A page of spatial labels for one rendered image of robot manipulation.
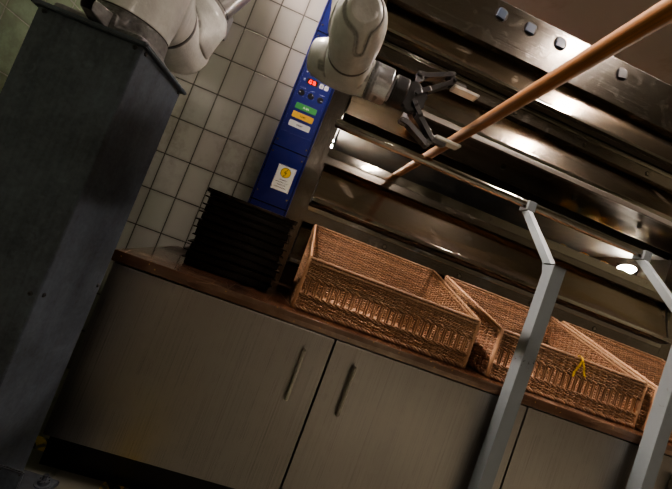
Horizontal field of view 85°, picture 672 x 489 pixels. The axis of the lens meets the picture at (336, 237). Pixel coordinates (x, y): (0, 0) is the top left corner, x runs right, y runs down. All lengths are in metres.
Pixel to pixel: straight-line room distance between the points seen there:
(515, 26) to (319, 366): 1.70
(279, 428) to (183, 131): 1.14
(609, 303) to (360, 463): 1.44
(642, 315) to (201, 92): 2.22
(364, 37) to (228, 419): 0.94
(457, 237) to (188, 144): 1.20
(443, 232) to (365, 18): 1.11
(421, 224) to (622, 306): 1.05
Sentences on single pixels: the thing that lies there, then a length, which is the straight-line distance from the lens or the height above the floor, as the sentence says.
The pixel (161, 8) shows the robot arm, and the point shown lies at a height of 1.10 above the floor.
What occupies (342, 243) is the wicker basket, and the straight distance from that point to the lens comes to 1.50.
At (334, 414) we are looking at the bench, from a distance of 1.10.
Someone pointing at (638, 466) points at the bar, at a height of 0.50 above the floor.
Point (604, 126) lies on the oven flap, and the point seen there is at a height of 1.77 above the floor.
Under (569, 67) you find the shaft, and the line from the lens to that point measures 0.76.
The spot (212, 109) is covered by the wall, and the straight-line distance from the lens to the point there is 1.64.
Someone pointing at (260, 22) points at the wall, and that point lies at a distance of 1.77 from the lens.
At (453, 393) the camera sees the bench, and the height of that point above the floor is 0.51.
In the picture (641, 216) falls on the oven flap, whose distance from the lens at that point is 2.07.
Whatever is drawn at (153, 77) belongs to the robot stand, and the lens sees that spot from 0.90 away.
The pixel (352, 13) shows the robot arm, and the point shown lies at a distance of 0.76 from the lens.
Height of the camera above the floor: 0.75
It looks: 3 degrees up
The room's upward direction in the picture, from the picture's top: 21 degrees clockwise
